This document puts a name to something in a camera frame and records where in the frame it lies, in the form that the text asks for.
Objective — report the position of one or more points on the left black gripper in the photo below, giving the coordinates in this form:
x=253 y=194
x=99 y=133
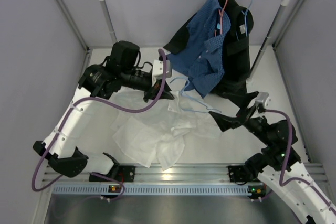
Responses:
x=153 y=91

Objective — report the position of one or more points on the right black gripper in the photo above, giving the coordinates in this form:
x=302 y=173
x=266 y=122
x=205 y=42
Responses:
x=225 y=122

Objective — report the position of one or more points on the light blue hanger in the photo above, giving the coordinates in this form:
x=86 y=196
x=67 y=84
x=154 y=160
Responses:
x=182 y=93

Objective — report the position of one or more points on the white shirt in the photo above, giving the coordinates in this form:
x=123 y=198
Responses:
x=159 y=133

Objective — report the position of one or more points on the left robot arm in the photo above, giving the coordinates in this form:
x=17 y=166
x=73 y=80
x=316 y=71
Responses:
x=95 y=87

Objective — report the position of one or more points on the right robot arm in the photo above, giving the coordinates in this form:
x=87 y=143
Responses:
x=278 y=165

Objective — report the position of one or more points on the black shirt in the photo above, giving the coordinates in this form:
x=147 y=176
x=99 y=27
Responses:
x=235 y=58

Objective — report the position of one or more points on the blue checked shirt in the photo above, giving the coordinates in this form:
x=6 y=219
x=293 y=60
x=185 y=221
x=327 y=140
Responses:
x=195 y=51

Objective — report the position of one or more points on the blue hanger under black shirt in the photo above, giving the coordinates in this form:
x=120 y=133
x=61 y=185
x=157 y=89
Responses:
x=245 y=18

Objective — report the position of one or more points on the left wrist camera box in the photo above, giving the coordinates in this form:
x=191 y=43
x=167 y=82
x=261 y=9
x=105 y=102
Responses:
x=158 y=71

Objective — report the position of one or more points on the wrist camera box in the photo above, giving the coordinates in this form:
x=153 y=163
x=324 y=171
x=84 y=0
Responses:
x=158 y=71
x=261 y=102

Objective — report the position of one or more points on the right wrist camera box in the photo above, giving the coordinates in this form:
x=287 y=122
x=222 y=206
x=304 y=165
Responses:
x=261 y=102

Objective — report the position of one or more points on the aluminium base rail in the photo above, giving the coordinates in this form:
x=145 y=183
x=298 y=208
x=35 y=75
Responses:
x=178 y=174

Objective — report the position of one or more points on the pink wire hanger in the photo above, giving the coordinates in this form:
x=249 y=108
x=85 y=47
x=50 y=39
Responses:
x=220 y=25

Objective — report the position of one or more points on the perforated cable duct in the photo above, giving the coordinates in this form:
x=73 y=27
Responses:
x=152 y=190

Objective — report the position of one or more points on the aluminium frame post right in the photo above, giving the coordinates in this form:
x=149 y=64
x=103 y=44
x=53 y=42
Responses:
x=290 y=19

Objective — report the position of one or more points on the aluminium frame post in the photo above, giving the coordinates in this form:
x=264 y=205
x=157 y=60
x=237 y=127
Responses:
x=71 y=22
x=290 y=19

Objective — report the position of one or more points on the aluminium frame post left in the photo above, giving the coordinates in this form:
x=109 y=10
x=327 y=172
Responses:
x=71 y=22

